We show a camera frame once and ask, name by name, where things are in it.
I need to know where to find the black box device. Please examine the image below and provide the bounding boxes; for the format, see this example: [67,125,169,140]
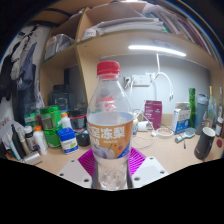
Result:
[48,84,77,111]

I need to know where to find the flat round red coaster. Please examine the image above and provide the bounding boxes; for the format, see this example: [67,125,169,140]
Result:
[215,137,224,150]

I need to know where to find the silver tape roll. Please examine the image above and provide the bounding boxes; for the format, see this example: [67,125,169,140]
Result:
[22,151,43,166]

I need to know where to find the clear drink bottle red cap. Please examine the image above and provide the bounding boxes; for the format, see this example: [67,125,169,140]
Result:
[86,60,135,191]

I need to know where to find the magenta pouch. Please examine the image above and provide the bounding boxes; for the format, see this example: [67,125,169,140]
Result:
[144,99,163,130]

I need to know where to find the hanging dark clothes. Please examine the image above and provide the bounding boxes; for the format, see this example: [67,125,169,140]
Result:
[0,24,45,113]

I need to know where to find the black jar red label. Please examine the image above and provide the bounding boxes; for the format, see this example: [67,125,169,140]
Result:
[68,107,88,132]

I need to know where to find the white wall power outlet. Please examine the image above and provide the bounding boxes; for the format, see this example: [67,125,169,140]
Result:
[131,73,152,87]

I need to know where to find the green glass bottle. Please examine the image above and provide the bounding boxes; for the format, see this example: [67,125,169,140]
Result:
[188,87,197,129]

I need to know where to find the clear glass bottle white cap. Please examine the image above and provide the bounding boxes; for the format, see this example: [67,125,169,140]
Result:
[216,87,224,136]

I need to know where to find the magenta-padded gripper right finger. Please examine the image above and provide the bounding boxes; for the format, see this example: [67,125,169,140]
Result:
[126,147,169,190]

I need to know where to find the white charging cable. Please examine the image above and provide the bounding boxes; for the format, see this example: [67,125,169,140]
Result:
[152,53,175,103]

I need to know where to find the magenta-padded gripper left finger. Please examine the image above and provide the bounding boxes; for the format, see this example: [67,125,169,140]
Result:
[57,148,100,190]

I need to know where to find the gold-capped glass bottle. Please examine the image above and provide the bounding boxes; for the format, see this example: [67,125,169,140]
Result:
[208,85,218,128]

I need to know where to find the black mug white inside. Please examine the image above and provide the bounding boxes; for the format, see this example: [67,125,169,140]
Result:
[193,126,217,161]

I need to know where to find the teal hand brush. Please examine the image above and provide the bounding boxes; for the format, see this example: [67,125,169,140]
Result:
[174,127,197,144]

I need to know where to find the white LED light bar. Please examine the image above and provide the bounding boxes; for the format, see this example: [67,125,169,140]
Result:
[128,44,187,58]

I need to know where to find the green plastic jar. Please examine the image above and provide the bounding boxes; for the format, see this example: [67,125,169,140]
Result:
[39,105,63,132]
[43,128,63,150]

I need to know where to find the white bottle orange cap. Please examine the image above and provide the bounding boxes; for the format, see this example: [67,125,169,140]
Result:
[60,112,73,130]
[33,125,49,156]

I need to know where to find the grey shaker bottle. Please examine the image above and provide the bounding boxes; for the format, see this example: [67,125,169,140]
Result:
[195,93,209,135]

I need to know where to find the blue and white carton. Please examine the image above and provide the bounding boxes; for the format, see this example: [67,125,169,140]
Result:
[170,101,192,135]

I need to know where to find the white jar blue lid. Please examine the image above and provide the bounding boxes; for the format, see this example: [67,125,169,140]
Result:
[57,127,80,155]

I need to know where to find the round white compact dish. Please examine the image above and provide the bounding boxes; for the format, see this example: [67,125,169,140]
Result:
[155,127,175,139]

